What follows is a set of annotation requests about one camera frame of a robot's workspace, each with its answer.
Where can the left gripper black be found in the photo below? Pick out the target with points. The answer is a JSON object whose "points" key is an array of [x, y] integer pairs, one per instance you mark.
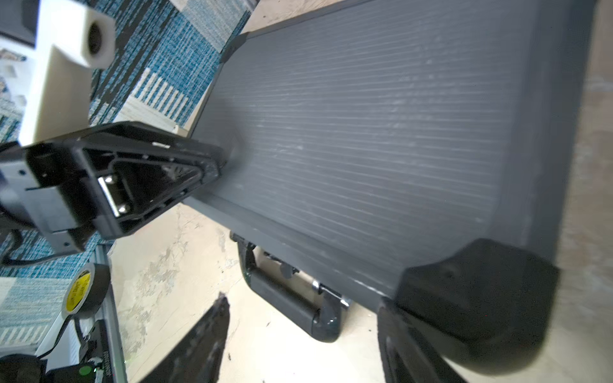
{"points": [[135, 174]]}

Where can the grey tape roll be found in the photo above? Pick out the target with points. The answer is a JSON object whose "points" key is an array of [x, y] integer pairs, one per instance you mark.
{"points": [[86, 291]]}

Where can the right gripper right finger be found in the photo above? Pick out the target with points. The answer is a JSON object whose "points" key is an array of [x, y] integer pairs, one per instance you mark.
{"points": [[405, 353]]}

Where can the dark grey poker case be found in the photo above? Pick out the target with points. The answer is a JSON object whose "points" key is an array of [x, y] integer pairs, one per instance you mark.
{"points": [[411, 150]]}

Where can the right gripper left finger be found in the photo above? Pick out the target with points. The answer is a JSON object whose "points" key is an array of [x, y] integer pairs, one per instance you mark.
{"points": [[198, 356]]}

